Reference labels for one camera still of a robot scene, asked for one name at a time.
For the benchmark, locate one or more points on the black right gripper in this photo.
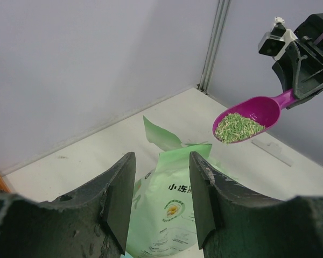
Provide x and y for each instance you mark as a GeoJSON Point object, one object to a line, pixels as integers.
{"type": "Point", "coordinates": [302, 74]}

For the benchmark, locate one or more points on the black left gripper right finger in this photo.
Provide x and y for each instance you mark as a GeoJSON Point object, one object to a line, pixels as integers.
{"type": "Point", "coordinates": [234, 221]}

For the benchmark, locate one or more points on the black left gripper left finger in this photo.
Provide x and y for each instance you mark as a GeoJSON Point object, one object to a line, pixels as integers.
{"type": "Point", "coordinates": [90, 221]}

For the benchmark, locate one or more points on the green cat litter bag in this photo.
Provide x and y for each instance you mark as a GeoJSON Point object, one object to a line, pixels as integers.
{"type": "Point", "coordinates": [162, 218]}

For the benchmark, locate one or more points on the magenta plastic litter scoop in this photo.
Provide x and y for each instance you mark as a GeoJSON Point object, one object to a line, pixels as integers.
{"type": "Point", "coordinates": [262, 109]}

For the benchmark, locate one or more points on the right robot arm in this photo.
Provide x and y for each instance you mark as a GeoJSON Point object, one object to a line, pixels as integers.
{"type": "Point", "coordinates": [311, 29]}

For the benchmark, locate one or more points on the green litter pellets pile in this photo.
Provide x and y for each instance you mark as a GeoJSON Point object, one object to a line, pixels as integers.
{"type": "Point", "coordinates": [234, 128]}

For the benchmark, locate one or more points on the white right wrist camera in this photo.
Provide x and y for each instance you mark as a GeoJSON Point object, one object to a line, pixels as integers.
{"type": "Point", "coordinates": [275, 41]}

